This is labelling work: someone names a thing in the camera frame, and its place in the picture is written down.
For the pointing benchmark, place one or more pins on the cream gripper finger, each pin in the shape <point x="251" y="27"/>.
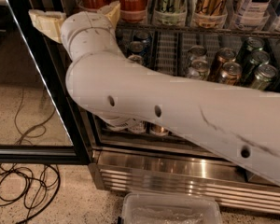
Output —
<point x="112" y="12"/>
<point x="48" y="23"/>

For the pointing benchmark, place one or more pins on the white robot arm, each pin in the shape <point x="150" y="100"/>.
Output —
<point x="238" y="124"/>

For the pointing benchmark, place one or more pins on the rear blue pepsi can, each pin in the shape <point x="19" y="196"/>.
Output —
<point x="143" y="36"/>

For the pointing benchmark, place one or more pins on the blue pepsi can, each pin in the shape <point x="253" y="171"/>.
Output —
<point x="143" y="36"/>
<point x="136" y="48"/>
<point x="136" y="59"/>

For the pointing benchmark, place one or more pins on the middle blue pepsi can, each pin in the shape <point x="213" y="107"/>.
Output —
<point x="136" y="48"/>

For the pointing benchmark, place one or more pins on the front blue pepsi can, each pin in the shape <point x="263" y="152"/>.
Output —
<point x="136" y="59"/>

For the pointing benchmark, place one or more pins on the rear white green can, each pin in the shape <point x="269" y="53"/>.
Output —
<point x="196" y="52"/>

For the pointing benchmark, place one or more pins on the white green can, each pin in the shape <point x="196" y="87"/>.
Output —
<point x="199" y="69"/>
<point x="196" y="52"/>

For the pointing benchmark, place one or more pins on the open glass fridge door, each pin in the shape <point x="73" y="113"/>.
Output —
<point x="39" y="123"/>

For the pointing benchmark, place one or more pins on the front white green can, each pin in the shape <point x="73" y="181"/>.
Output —
<point x="199" y="69"/>

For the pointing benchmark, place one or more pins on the rear copper can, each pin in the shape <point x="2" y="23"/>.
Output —
<point x="222" y="56"/>

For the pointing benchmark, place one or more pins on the copper can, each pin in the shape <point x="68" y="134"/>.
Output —
<point x="229" y="73"/>
<point x="222" y="56"/>

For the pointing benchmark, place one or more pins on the bottom gold can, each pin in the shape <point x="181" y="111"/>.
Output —
<point x="158" y="130"/>

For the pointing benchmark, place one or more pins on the front copper can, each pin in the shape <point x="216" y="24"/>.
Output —
<point x="229" y="73"/>

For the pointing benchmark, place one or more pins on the rear dark green can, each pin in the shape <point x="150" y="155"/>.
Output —
<point x="249" y="45"/>

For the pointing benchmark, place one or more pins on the dark green can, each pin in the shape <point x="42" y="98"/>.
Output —
<point x="249" y="45"/>
<point x="264" y="75"/>
<point x="256" y="58"/>

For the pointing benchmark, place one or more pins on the middle dark green can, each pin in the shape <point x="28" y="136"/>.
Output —
<point x="256" y="58"/>

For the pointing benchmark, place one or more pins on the front dark green can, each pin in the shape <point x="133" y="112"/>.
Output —
<point x="264" y="75"/>

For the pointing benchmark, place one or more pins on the white labelled bottle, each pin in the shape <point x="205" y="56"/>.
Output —
<point x="252" y="8"/>

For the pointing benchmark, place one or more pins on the clear plastic bin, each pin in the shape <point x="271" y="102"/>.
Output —
<point x="150" y="208"/>

